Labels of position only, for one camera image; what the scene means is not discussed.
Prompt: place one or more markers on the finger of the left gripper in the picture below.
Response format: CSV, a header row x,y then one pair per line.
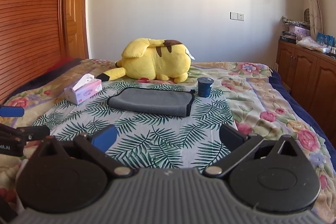
x,y
11,111
27,133

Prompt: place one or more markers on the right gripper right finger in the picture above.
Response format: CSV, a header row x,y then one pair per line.
x,y
241,147

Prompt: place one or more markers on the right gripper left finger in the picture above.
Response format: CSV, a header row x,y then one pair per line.
x,y
95,147

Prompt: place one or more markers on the purple and grey towel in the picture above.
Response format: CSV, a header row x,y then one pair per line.
x,y
153,101

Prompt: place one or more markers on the palm leaf print sheet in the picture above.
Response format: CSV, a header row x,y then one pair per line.
x,y
148,140

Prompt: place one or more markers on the floral bedspread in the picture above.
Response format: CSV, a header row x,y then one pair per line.
x,y
257,100

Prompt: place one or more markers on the pink tissue box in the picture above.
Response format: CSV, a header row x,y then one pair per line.
x,y
86,87

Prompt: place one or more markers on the dark blue cup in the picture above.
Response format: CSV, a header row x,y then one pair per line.
x,y
204,86

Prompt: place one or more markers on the wooden slatted headboard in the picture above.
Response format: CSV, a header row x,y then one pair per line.
x,y
30,41

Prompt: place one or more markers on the wooden sideboard cabinet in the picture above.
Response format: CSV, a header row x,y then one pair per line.
x,y
310,75

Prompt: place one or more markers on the yellow Pikachu plush toy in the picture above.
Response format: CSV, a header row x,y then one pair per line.
x,y
152,59

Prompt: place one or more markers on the white plastic bag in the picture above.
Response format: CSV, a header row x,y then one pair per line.
x,y
310,44

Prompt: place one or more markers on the stack of boxes and books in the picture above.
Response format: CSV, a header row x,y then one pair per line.
x,y
294,31

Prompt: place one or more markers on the blue patterned box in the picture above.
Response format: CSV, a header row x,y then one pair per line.
x,y
326,39

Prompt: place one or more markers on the wooden door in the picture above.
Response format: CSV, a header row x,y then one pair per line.
x,y
75,28

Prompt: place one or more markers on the wall switch and socket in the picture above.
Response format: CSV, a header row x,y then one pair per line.
x,y
237,16

